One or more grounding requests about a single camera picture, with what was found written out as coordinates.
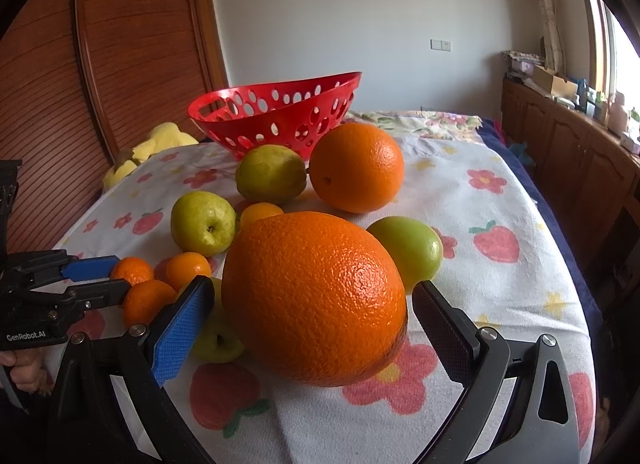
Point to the large orange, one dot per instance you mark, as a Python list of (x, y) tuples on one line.
[(314, 298), (356, 168)]

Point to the small yellow-green apple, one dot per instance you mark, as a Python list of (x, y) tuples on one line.
[(203, 222)]

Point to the floral bed quilt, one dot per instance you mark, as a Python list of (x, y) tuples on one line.
[(424, 124)]

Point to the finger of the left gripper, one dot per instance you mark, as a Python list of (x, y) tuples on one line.
[(87, 267), (90, 296)]

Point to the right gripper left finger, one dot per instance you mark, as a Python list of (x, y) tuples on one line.
[(145, 357)]

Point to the large yellow-green pear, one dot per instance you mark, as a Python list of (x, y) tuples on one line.
[(271, 173)]

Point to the large front orange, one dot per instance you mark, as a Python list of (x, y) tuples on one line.
[(314, 298)]

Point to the person's left hand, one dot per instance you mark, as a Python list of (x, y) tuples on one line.
[(26, 368)]

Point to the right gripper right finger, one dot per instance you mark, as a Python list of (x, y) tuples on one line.
[(540, 422)]

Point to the cardboard box on cabinet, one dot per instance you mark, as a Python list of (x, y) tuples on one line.
[(553, 84)]

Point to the white wall switch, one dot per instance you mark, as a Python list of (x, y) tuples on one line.
[(441, 46)]

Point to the small mandarin front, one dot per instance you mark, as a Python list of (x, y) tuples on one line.
[(145, 300)]

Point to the bright green apple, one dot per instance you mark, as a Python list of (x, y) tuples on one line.
[(416, 249)]

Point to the wooden headboard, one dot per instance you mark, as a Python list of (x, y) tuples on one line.
[(82, 81)]

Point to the yellow plush toy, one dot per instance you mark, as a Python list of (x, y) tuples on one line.
[(165, 136)]

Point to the window frame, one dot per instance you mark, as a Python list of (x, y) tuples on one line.
[(614, 62)]

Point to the white strawberry flower cloth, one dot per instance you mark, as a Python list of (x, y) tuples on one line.
[(501, 266)]

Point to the small mandarin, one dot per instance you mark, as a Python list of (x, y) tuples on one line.
[(132, 269), (257, 211), (145, 300), (178, 271)]

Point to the red perforated plastic basket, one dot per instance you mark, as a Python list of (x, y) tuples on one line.
[(294, 114)]

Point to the wooden window cabinet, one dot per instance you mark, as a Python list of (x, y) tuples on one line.
[(590, 182)]

